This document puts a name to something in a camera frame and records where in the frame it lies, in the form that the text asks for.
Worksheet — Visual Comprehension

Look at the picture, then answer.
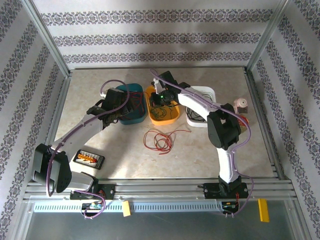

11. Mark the green wire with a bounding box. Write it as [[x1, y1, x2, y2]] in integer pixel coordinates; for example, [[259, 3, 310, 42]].
[[149, 104, 176, 120]]

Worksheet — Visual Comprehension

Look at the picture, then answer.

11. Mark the black wire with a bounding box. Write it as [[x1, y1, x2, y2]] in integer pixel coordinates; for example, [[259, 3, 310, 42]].
[[186, 91, 214, 124]]

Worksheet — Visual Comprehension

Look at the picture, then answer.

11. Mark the teal plastic bin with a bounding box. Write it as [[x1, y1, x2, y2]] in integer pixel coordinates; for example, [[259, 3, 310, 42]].
[[114, 83, 148, 125]]

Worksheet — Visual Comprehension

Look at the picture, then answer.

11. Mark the orange plastic bin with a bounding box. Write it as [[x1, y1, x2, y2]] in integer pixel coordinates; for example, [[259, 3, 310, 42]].
[[144, 84, 181, 126]]

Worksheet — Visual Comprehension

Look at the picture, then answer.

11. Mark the white plastic bin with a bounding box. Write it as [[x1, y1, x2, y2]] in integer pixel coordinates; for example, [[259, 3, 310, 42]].
[[184, 86, 217, 128]]

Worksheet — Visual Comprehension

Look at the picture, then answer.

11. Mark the black board with orange plugs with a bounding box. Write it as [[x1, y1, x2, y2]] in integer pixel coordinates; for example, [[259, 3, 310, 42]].
[[74, 149, 106, 171]]

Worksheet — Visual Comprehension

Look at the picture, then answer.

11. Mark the small white spool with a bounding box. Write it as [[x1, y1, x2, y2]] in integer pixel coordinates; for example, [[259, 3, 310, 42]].
[[233, 97, 249, 115]]

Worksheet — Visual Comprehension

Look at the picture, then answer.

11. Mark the orange plastic block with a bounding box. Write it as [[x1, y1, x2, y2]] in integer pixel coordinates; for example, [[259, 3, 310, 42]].
[[122, 200, 132, 217]]

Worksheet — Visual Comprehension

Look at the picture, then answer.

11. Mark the small colourful connector board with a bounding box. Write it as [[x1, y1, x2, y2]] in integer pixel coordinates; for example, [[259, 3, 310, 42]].
[[81, 201, 105, 211]]

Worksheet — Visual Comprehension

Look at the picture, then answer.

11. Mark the small black connector board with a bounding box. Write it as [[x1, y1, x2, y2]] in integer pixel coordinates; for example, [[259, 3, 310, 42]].
[[221, 201, 240, 214]]

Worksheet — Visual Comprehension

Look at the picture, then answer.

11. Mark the yellow plastic block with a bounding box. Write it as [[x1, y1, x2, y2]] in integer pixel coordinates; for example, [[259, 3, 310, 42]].
[[258, 198, 271, 223]]

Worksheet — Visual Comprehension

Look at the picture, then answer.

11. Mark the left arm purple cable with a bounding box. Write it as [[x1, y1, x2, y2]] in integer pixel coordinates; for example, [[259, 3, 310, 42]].
[[46, 79, 131, 220]]

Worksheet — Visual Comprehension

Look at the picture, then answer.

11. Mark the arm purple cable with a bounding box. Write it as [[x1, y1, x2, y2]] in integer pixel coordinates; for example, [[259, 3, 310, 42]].
[[46, 79, 131, 220], [149, 68, 255, 220]]

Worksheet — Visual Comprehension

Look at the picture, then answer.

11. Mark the aluminium frame rail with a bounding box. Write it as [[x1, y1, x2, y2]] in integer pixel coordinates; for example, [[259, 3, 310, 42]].
[[23, 177, 298, 201]]

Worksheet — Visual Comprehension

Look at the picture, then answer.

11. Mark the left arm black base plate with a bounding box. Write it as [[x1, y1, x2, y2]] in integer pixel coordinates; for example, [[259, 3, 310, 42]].
[[69, 183, 117, 201]]

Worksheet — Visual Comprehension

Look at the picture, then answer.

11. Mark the aluminium frame post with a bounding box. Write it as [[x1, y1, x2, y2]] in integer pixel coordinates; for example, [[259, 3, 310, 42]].
[[21, 0, 72, 79], [245, 0, 294, 71]]

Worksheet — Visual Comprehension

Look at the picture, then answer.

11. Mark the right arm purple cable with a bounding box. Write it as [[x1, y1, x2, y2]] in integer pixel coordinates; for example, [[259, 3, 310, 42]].
[[149, 68, 255, 220]]

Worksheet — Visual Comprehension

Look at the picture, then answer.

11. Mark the grey slotted cable duct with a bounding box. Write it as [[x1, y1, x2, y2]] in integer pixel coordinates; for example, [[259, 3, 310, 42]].
[[33, 201, 225, 214]]

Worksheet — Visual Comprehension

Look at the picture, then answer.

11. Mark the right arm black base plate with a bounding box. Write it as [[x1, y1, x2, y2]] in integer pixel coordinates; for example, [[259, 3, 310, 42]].
[[197, 182, 250, 200]]

